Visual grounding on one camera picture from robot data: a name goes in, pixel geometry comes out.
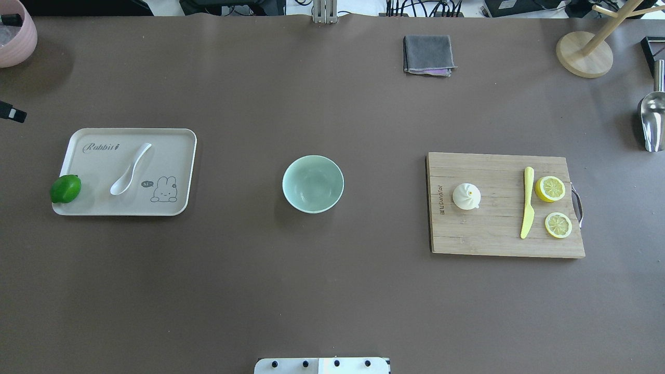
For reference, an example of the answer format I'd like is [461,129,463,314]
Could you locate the green lime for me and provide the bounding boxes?
[49,175,82,204]

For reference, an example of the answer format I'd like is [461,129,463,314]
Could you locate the mint green bowl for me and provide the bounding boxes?
[281,155,345,213]

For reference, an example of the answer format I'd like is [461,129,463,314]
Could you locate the metal scoop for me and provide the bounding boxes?
[639,59,664,152]

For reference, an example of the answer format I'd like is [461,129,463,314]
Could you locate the yellow plastic knife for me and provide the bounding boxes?
[520,166,535,239]

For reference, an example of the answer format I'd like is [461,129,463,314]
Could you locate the wooden cutting board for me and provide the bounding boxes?
[426,152,585,258]

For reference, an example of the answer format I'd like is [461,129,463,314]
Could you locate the aluminium frame post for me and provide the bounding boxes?
[312,0,338,24]

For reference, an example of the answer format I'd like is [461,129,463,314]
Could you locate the wooden mug tree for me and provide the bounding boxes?
[555,1,664,78]

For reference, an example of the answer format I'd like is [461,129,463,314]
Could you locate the pink bowl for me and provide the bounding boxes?
[1,1,37,68]

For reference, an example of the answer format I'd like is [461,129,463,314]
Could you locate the cream rabbit tray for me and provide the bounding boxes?
[52,128,197,216]

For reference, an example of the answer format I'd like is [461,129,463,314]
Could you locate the white steamed bun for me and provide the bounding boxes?
[452,183,482,210]

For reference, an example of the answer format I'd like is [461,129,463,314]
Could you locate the white plastic spoon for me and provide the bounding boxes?
[110,143,152,196]

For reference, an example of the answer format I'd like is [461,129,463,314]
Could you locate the grey folded cloth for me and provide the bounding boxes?
[403,35,457,77]

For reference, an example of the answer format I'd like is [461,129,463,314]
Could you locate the lemon half upper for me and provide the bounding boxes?
[535,176,567,202]

